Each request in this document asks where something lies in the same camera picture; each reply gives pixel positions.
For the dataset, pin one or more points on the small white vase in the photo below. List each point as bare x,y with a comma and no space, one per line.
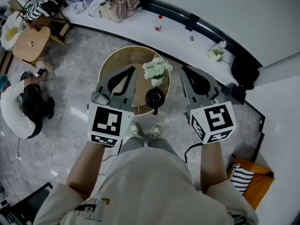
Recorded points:
156,82

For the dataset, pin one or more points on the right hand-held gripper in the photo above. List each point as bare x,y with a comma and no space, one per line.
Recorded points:
215,118

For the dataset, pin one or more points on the wooden chair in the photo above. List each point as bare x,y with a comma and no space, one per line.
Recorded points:
57,24

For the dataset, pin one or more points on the black teapot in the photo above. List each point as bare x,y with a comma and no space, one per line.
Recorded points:
154,97

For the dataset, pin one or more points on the person's gray trousers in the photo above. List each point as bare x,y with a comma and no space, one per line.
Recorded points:
152,144

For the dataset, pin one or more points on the person's cream printed shirt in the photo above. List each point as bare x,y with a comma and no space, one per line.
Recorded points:
145,191

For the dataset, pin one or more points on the black and white striped bag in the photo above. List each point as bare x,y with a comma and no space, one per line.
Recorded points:
42,9

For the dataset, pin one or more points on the plaid cloth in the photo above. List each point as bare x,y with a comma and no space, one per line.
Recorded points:
123,5

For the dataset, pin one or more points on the white flower bouquet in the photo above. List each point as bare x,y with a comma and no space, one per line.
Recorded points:
157,68

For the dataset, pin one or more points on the striped knitted cloth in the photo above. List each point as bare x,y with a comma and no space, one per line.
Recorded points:
241,177

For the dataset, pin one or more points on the black box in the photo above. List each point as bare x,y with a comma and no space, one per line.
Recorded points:
236,92

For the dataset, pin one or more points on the red capped plastic bottle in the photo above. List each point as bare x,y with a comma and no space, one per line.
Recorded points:
159,23

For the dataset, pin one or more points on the pile of white clothes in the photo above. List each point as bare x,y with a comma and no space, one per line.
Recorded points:
91,1

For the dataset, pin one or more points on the black laptop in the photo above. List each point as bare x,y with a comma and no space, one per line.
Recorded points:
32,205

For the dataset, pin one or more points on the small items on low table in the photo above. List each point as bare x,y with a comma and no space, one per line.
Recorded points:
30,43

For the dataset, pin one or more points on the person's left forearm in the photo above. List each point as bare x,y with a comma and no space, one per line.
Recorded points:
86,167

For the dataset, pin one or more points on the round wooden side table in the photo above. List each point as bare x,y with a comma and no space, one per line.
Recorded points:
126,57

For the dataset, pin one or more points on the low wooden table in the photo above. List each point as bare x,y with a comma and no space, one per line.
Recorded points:
30,46

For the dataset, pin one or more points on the orange bag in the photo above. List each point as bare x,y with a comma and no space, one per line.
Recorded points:
260,186

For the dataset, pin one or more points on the person's right sneaker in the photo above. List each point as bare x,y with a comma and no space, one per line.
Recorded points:
156,131

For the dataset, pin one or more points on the small gray lump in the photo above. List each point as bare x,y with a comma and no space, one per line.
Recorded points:
192,38

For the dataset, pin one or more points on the loose white flower sprig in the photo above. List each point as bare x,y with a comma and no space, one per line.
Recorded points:
215,54

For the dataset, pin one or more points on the person's right forearm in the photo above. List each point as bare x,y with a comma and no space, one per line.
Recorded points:
213,165

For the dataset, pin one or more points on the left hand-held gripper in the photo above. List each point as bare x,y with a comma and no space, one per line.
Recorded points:
105,121

